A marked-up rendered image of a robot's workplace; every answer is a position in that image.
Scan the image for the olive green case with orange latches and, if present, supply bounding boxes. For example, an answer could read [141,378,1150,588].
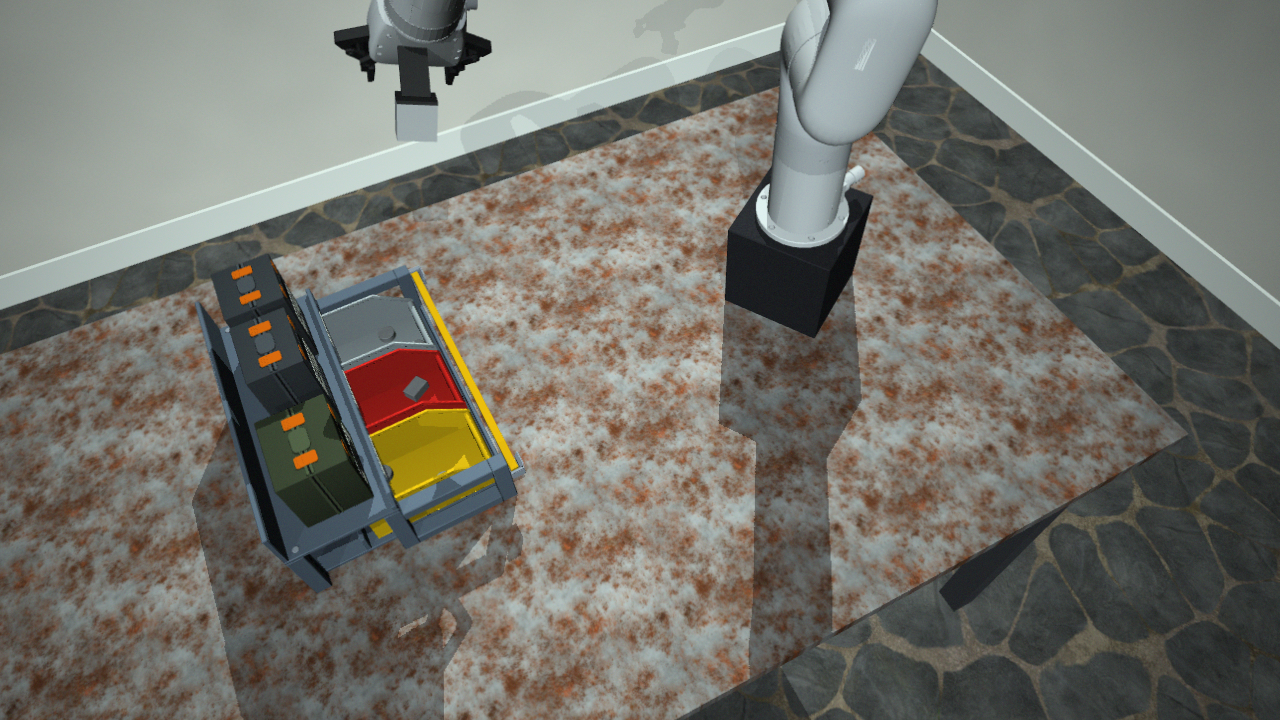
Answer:
[253,395,374,527]

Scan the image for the grey metal bin rack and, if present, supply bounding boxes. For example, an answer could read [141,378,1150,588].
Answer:
[195,265,526,593]

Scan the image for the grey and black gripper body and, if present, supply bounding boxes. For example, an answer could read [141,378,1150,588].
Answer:
[366,0,467,67]

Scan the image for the yellow vertical bar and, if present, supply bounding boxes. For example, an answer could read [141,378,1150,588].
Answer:
[411,272,518,471]

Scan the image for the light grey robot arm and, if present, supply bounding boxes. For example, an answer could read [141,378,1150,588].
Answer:
[385,0,938,249]

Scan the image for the red open bin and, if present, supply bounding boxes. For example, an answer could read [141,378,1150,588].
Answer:
[344,348,468,436]

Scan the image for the yellow open bin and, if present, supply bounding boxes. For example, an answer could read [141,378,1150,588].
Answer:
[370,409,495,523]

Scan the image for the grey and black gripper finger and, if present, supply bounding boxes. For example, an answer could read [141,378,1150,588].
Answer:
[334,26,378,82]
[444,32,492,85]

